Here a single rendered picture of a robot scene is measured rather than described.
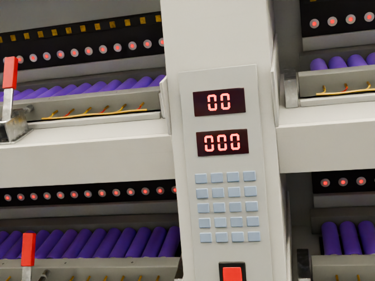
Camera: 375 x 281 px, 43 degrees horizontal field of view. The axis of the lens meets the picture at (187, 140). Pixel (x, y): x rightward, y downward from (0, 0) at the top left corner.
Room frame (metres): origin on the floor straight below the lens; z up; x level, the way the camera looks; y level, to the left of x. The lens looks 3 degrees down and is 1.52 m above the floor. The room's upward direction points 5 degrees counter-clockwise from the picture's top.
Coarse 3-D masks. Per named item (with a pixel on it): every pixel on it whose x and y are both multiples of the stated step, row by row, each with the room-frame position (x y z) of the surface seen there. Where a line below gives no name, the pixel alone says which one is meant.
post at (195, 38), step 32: (160, 0) 0.43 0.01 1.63; (192, 0) 0.43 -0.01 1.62; (224, 0) 0.42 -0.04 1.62; (256, 0) 0.41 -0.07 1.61; (192, 32) 0.43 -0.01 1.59; (224, 32) 0.42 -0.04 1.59; (256, 32) 0.41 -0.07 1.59; (192, 64) 0.43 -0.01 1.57; (224, 64) 0.42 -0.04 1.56; (256, 64) 0.41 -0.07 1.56; (192, 256) 0.43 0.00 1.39
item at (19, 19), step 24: (0, 0) 0.69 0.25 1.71; (24, 0) 0.68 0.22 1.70; (48, 0) 0.68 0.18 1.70; (72, 0) 0.67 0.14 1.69; (96, 0) 0.66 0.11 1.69; (120, 0) 0.65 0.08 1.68; (144, 0) 0.64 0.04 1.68; (288, 0) 0.60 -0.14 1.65; (0, 24) 0.69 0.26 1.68; (24, 24) 0.69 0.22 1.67; (48, 24) 0.68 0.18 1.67; (288, 24) 0.60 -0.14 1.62; (288, 48) 0.60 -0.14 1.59; (336, 48) 0.59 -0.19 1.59; (312, 192) 0.60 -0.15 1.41; (72, 216) 0.68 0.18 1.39
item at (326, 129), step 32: (320, 0) 0.55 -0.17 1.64; (352, 0) 0.55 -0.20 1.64; (320, 32) 0.57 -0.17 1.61; (352, 32) 0.56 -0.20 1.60; (320, 64) 0.52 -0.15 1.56; (352, 64) 0.51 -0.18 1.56; (288, 96) 0.45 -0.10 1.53; (320, 96) 0.47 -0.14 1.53; (352, 96) 0.44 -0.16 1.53; (288, 128) 0.41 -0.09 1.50; (320, 128) 0.40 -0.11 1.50; (352, 128) 0.40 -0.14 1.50; (288, 160) 0.42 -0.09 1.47; (320, 160) 0.41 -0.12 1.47; (352, 160) 0.41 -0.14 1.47
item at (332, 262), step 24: (288, 192) 0.57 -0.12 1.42; (336, 192) 0.57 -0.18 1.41; (360, 192) 0.56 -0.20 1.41; (288, 216) 0.51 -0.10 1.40; (312, 216) 0.55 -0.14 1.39; (336, 216) 0.55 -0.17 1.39; (360, 216) 0.54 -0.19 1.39; (288, 240) 0.47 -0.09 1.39; (312, 240) 0.55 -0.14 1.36; (336, 240) 0.51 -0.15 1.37; (360, 240) 0.53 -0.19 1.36; (288, 264) 0.43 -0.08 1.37; (312, 264) 0.47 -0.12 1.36; (336, 264) 0.46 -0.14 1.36; (360, 264) 0.46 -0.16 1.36
